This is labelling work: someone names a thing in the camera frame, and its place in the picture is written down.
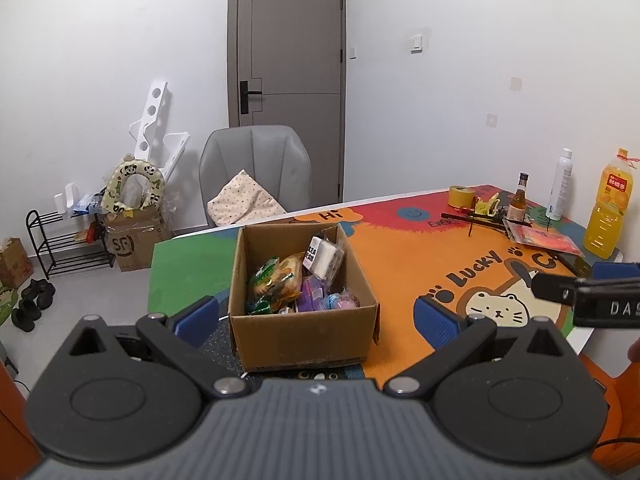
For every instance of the taped brown cardboard box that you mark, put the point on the taped brown cardboard box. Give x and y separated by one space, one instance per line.
135 245

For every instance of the small purple snack packet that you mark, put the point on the small purple snack packet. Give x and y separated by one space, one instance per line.
349 301

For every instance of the red booklet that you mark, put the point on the red booklet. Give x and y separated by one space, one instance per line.
545 240

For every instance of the clear brown biscuit packet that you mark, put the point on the clear brown biscuit packet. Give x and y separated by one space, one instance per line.
290 272

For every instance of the orange chair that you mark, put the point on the orange chair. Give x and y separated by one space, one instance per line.
10 410
620 390

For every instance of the orange juice bottle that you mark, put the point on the orange juice bottle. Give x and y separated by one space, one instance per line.
607 210

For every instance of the red shoe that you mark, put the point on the red shoe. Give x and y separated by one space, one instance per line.
90 233

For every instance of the grey chair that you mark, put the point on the grey chair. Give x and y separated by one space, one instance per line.
260 155

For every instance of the grey door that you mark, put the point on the grey door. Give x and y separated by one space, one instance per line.
290 35

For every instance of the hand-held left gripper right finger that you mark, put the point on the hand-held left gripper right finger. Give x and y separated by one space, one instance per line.
437 320

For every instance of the cream dotted cushion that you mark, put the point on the cream dotted cushion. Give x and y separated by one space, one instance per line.
240 202

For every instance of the person's right hand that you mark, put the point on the person's right hand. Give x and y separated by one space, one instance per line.
635 350

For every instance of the tall green cracker packet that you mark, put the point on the tall green cracker packet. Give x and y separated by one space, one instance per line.
265 280

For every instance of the white wall sticker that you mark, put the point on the white wall sticker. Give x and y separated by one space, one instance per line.
515 82

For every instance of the white protruding wall switch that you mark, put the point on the white protruding wall switch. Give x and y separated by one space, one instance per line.
416 42

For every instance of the white spray bottle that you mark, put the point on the white spray bottle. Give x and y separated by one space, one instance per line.
559 185

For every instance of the yellow toy on tray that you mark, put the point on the yellow toy on tray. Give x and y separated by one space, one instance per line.
485 205

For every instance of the blue snack packet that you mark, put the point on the blue snack packet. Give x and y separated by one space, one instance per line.
332 302

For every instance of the white wall socket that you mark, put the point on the white wall socket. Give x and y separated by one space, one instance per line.
492 120

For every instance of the black shoe rack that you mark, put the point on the black shoe rack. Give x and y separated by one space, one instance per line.
70 266

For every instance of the small brown cardboard box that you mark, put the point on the small brown cardboard box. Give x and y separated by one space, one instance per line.
12 262

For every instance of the colourful printed table mat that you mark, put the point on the colourful printed table mat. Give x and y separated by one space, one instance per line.
400 260

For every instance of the brown glass bottle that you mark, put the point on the brown glass bottle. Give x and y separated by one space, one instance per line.
517 207

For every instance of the white plastic bracket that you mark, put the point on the white plastic bracket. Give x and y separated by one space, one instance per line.
70 200

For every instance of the black slipper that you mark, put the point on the black slipper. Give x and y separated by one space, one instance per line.
29 311
40 287
22 321
44 301

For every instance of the long purple snack packet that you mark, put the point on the long purple snack packet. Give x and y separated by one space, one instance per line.
312 292

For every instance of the white cake packet black label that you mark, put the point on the white cake packet black label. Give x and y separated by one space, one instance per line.
325 255

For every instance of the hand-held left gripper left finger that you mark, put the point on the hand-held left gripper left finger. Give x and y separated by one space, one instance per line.
197 320

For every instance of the black clothes hanger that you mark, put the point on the black clothes hanger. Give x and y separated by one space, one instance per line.
470 217

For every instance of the black phone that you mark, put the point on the black phone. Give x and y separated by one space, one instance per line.
575 262

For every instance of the yellow tape roll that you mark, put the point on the yellow tape roll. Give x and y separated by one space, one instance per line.
461 197

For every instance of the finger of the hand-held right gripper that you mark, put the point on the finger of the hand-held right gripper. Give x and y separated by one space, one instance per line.
550 285
612 270

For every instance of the green floor mat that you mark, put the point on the green floor mat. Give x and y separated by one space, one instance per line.
5 305

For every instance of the white plastic rack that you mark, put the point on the white plastic rack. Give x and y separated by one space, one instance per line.
155 105

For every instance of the blue plastic packet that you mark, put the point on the blue plastic packet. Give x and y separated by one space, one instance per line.
88 205

